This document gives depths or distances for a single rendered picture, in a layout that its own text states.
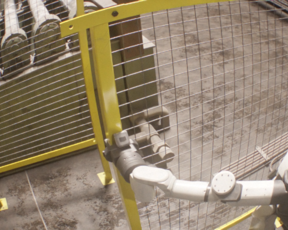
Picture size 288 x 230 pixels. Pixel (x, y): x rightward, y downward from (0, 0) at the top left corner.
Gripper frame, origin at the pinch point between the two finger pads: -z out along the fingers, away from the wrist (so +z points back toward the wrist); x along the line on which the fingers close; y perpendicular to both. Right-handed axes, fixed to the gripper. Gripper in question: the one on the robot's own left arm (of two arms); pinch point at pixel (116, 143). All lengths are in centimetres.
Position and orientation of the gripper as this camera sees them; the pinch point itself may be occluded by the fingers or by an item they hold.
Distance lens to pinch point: 145.6
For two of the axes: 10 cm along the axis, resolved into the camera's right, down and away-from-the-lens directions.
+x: 9.1, -3.0, 2.9
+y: -0.9, -8.1, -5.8
